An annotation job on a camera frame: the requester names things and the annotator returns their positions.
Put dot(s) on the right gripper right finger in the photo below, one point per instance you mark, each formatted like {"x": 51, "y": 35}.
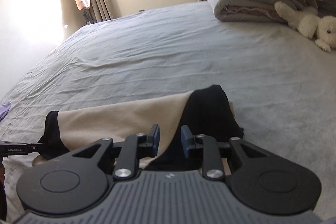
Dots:
{"x": 209, "y": 151}

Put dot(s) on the white plush dog toy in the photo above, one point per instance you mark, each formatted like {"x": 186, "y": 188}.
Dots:
{"x": 310, "y": 25}

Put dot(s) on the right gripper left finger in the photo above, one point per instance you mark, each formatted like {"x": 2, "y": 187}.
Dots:
{"x": 134, "y": 148}

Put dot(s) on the grey bed sheet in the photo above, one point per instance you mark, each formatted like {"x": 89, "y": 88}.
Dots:
{"x": 282, "y": 85}

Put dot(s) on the purple cloth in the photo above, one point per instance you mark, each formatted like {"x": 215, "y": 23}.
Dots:
{"x": 4, "y": 109}

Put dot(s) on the beige black raglan sweatshirt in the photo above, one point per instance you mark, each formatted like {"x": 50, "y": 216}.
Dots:
{"x": 205, "y": 111}

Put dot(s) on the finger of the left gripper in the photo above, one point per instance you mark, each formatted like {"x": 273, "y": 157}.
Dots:
{"x": 10, "y": 148}

